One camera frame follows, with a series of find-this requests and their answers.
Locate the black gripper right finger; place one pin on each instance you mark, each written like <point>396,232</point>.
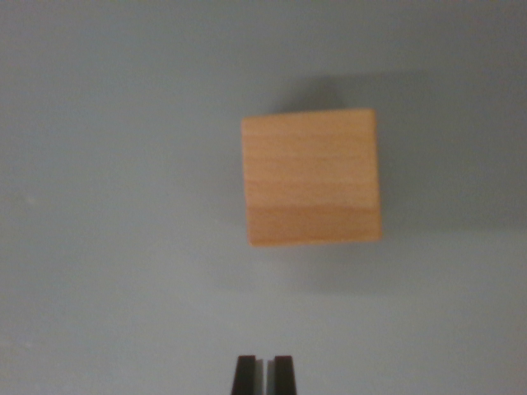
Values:
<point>284,376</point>

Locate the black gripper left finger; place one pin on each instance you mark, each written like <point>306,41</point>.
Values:
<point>246,376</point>

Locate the wooden cube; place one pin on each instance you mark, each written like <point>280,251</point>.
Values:
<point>311,177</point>

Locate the grey plastic tray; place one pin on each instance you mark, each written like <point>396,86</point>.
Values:
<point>103,205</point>

